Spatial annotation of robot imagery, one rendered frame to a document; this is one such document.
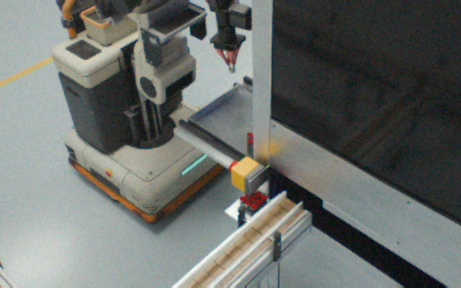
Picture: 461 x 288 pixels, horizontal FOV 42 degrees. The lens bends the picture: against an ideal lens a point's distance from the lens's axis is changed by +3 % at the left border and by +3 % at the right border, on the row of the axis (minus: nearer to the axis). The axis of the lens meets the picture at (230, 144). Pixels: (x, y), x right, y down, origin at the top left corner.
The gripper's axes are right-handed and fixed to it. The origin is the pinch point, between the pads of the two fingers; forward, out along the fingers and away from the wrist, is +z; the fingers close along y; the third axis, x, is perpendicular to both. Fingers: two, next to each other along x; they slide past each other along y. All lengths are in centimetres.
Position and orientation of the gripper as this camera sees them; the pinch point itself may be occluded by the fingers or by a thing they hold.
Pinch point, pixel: (230, 62)
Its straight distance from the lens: 193.3
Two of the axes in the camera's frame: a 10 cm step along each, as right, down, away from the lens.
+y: 8.7, 2.4, -4.4
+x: 4.9, -6.1, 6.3
